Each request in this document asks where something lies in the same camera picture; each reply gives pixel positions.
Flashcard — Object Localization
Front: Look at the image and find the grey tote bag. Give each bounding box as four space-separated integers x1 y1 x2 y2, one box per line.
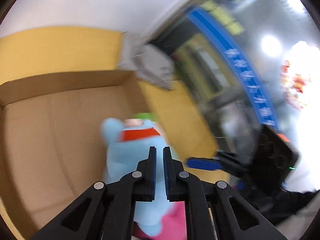
117 31 181 92

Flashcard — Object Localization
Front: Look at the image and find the teal and pink plush toy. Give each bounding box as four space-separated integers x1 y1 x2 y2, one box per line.
124 112 161 128

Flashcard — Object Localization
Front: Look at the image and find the black bag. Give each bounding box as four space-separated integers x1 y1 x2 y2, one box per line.
150 29 193 55

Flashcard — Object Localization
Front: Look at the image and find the person's right forearm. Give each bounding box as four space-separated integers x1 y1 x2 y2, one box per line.
239 186 320 227

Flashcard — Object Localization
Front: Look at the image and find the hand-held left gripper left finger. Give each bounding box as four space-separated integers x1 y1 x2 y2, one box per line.
30 146 157 240

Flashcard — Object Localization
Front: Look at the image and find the blue door banner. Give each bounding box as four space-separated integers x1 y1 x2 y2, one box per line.
186 7 278 130

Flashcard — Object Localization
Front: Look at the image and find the light blue plush toy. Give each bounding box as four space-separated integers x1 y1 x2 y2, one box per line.
100 117 181 237

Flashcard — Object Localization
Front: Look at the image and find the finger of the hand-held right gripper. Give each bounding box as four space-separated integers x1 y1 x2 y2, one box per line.
186 151 248 178

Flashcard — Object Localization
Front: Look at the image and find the cardboard box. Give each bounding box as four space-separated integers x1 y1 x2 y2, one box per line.
0 70 218 240

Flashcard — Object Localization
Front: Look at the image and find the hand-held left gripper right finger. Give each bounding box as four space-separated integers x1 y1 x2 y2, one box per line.
163 146 288 240

